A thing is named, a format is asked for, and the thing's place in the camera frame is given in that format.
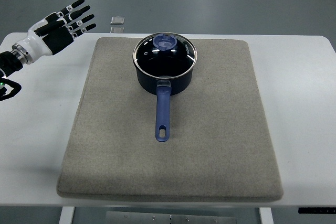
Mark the left white table leg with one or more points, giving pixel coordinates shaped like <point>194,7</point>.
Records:
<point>66,216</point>

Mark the white table leg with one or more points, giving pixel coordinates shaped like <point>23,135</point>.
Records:
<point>266,215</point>
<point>66,216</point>

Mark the lower metal floor plate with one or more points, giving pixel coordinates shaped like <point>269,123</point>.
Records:
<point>117,29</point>

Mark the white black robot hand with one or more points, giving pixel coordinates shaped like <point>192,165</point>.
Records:
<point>53,33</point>

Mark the right white table leg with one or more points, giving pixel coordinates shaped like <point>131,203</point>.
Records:
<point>266,215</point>

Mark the dark blue saucepan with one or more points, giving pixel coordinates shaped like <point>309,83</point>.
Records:
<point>163,89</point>

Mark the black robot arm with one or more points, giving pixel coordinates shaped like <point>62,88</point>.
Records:
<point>11,61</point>

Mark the metal plate under table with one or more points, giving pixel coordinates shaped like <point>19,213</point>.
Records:
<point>138,217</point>

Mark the black table control panel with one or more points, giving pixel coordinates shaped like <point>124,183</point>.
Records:
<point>317,210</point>

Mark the beige fabric mat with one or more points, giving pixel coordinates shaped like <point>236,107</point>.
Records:
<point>219,147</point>

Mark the glass pot lid blue knob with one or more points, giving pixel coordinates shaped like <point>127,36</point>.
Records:
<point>164,55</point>

